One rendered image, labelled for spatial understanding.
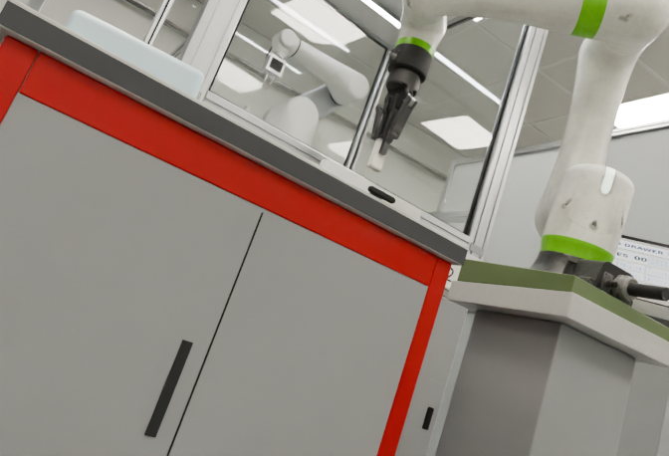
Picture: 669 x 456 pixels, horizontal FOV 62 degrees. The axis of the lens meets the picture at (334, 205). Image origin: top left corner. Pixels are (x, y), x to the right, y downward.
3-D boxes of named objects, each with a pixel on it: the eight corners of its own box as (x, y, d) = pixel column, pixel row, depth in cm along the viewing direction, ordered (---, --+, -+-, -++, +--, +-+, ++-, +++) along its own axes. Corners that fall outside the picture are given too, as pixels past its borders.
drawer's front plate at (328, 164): (408, 255, 130) (422, 211, 132) (308, 204, 116) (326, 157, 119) (403, 254, 131) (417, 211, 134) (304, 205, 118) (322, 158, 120)
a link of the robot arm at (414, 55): (442, 62, 129) (416, 71, 137) (406, 34, 124) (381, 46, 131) (435, 85, 128) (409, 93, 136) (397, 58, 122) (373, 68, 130)
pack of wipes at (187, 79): (179, 123, 71) (193, 93, 72) (193, 106, 62) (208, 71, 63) (59, 68, 66) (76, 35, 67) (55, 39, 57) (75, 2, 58)
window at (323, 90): (465, 236, 165) (544, -30, 187) (206, 91, 124) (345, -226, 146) (464, 236, 165) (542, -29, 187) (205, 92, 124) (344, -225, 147)
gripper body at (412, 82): (382, 72, 131) (369, 107, 129) (405, 63, 124) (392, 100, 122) (405, 88, 135) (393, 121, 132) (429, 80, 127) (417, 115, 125)
